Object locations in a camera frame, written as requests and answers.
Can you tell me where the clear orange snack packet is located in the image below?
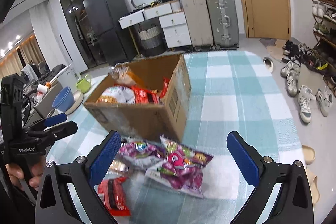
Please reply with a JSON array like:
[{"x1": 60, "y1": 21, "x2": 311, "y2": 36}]
[{"x1": 108, "y1": 63, "x2": 143, "y2": 86}]

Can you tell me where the cardboard box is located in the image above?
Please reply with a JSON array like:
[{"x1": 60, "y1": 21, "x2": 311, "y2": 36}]
[{"x1": 83, "y1": 53, "x2": 192, "y2": 143}]

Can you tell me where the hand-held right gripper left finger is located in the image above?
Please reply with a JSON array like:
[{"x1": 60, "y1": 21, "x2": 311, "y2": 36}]
[{"x1": 35, "y1": 130, "x2": 122, "y2": 224}]

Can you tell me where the shoe rack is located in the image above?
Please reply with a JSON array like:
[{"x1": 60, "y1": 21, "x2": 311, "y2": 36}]
[{"x1": 307, "y1": 0, "x2": 336, "y2": 98}]

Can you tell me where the purple pink snack packet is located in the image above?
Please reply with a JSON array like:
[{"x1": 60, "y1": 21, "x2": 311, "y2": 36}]
[{"x1": 145, "y1": 135, "x2": 214, "y2": 199}]

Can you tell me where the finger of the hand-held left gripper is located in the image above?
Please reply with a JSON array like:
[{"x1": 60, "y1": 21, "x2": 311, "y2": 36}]
[
  {"x1": 43, "y1": 112, "x2": 68, "y2": 127},
  {"x1": 43, "y1": 121, "x2": 78, "y2": 139}
]

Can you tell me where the white tall cabinet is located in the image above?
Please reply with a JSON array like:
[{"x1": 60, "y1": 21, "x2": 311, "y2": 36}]
[{"x1": 47, "y1": 0, "x2": 88, "y2": 73}]

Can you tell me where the white chest freezer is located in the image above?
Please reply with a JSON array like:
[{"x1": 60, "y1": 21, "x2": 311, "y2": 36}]
[{"x1": 56, "y1": 64, "x2": 77, "y2": 83}]

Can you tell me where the beige suitcase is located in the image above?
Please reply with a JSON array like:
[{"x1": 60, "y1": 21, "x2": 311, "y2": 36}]
[{"x1": 181, "y1": 0, "x2": 215, "y2": 50}]

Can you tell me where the silver suitcase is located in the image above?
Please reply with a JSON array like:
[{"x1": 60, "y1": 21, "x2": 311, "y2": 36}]
[{"x1": 206, "y1": 0, "x2": 240, "y2": 50}]

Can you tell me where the checked teal tablecloth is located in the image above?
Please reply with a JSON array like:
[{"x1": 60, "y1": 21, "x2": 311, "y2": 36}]
[{"x1": 45, "y1": 51, "x2": 308, "y2": 224}]

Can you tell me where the group of scattered shoes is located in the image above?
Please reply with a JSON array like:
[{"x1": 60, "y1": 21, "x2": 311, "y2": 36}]
[{"x1": 262, "y1": 40, "x2": 336, "y2": 124}]

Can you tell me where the woven basket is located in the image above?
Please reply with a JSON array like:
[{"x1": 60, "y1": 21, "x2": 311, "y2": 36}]
[{"x1": 136, "y1": 25, "x2": 167, "y2": 56}]

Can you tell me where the white curtain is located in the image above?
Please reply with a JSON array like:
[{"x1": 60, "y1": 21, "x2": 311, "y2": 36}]
[{"x1": 28, "y1": 6, "x2": 61, "y2": 75}]

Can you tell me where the dark grey fridge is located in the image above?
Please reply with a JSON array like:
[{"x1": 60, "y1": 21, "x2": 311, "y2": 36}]
[{"x1": 83, "y1": 0, "x2": 137, "y2": 60}]

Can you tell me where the white round basin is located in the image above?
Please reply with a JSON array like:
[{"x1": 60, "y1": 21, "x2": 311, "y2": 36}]
[{"x1": 64, "y1": 90, "x2": 84, "y2": 112}]

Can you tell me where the blue basin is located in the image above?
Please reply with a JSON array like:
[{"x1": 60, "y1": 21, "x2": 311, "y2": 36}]
[{"x1": 52, "y1": 87, "x2": 74, "y2": 113}]

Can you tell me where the white orange snack packet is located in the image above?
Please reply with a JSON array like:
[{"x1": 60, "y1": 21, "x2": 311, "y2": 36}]
[{"x1": 97, "y1": 85, "x2": 135, "y2": 104}]

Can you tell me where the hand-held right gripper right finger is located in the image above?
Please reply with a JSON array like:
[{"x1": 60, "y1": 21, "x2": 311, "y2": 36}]
[{"x1": 226, "y1": 131, "x2": 314, "y2": 224}]

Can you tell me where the person's left hand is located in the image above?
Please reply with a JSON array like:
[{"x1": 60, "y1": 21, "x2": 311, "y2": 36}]
[{"x1": 5, "y1": 155, "x2": 47, "y2": 190}]

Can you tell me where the green watering can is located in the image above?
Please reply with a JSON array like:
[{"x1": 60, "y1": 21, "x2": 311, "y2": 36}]
[{"x1": 76, "y1": 74, "x2": 92, "y2": 93}]

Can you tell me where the large red snack packet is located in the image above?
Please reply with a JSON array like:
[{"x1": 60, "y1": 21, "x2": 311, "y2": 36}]
[{"x1": 131, "y1": 85, "x2": 161, "y2": 104}]

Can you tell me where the red black snack packet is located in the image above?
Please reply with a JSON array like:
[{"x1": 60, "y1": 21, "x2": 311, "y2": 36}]
[{"x1": 98, "y1": 176, "x2": 132, "y2": 216}]

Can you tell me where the clothes rack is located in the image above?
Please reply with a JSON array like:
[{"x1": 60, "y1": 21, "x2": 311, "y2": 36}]
[{"x1": 22, "y1": 61, "x2": 40, "y2": 81}]

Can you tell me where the white drawer desk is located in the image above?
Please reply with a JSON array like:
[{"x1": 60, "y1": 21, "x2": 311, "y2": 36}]
[{"x1": 119, "y1": 0, "x2": 193, "y2": 53}]

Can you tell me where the grey doormat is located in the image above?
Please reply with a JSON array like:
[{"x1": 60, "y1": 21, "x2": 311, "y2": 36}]
[{"x1": 260, "y1": 38, "x2": 287, "y2": 60}]

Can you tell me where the beige slipper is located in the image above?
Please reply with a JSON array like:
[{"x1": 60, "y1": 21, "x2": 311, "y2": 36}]
[
  {"x1": 305, "y1": 168, "x2": 321, "y2": 205},
  {"x1": 301, "y1": 145, "x2": 316, "y2": 165}
]

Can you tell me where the person's left forearm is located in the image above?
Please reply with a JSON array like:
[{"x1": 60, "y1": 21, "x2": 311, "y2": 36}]
[{"x1": 0, "y1": 165, "x2": 37, "y2": 224}]

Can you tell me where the dark glass cabinet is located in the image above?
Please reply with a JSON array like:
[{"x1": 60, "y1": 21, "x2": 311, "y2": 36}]
[{"x1": 57, "y1": 0, "x2": 108, "y2": 68}]

